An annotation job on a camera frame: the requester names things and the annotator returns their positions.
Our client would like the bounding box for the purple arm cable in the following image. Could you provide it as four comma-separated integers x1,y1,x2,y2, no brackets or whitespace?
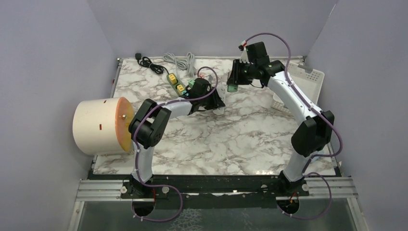
243,32,344,220
131,66,219,223

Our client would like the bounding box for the green USB charger plug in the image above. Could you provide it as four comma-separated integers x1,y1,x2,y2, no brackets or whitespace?
227,84,238,93

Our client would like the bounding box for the cream cylindrical drum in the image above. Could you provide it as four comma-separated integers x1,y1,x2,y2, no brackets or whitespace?
72,97,134,155

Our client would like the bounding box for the white plastic basket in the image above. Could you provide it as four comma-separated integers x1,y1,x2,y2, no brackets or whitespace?
288,61,325,104

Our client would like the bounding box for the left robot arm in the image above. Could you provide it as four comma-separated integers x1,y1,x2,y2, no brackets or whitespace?
128,77,225,198

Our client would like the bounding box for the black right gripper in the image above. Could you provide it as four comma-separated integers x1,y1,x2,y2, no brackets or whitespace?
227,59,256,85

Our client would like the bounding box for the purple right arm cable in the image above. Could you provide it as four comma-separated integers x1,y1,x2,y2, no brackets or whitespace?
243,32,344,220

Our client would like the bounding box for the white power strip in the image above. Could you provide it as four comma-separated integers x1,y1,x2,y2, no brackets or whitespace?
213,84,227,116

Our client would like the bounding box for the black power cord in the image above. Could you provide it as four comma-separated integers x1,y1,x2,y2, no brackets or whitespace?
135,52,169,76

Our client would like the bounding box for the light green charger plug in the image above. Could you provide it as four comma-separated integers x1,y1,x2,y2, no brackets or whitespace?
188,79,195,88

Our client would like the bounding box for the green power strip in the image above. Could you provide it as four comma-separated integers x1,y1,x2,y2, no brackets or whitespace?
166,74,189,97

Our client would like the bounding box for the grey coiled cable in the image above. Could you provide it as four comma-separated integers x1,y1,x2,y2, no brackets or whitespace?
163,52,197,77

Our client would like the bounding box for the yellow charger plug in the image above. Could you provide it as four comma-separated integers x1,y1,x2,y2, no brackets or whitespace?
176,84,186,95
167,73,178,85

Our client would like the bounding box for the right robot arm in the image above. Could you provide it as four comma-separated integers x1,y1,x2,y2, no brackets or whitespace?
227,41,334,196

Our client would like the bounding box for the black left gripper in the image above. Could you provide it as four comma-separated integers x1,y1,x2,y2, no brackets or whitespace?
198,87,224,110

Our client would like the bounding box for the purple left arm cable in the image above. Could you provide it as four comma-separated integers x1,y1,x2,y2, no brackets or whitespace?
131,66,219,223

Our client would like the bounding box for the aluminium front rail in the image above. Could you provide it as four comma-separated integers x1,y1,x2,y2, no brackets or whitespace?
76,177,358,202

